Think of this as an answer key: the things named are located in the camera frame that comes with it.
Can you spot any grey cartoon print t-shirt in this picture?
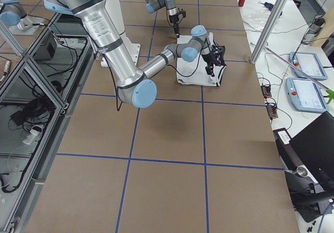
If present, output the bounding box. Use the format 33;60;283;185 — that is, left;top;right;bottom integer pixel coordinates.
176;31;226;87

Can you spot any folded dark plaid umbrella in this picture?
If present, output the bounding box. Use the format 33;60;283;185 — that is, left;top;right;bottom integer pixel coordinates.
263;2;274;11

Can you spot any far teach pendant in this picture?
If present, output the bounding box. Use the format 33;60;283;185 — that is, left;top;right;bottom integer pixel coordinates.
289;52;328;81

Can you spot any teach pendant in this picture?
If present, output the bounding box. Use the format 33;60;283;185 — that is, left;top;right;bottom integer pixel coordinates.
285;77;328;114
289;52;328;81

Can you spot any grey usb hub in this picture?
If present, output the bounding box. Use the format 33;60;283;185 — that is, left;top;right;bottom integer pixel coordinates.
260;85;272;98
266;103;278;120

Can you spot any white camera pole base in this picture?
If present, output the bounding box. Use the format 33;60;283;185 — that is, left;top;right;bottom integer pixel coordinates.
105;0;140;65

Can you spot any black laptop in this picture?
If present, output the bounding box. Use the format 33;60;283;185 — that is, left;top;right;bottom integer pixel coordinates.
273;112;333;190

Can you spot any near teach pendant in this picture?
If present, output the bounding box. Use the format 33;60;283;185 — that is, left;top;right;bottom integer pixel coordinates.
285;77;328;114

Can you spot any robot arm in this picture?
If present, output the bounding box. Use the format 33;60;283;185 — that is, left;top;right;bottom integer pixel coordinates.
43;0;224;108
145;0;186;38

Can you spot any grey usb hub right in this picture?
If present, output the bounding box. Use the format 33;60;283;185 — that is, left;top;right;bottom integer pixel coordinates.
260;85;272;98

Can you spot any aluminium frame post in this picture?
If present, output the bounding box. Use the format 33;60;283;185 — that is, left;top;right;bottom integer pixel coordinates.
250;0;287;64

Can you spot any white paper in plastic sleeve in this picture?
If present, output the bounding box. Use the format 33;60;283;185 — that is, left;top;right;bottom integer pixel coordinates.
243;9;271;31

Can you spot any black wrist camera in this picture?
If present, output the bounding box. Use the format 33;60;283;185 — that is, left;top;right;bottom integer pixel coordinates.
212;45;225;66
177;9;186;19

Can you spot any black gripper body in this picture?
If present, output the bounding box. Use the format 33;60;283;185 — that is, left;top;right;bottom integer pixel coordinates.
202;51;217;67
168;13;180;27

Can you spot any metal reacher grabber tool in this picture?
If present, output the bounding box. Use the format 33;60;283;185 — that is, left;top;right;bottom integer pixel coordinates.
264;46;334;104

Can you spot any grey usb hub left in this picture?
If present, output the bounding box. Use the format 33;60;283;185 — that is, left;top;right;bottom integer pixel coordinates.
266;103;278;120

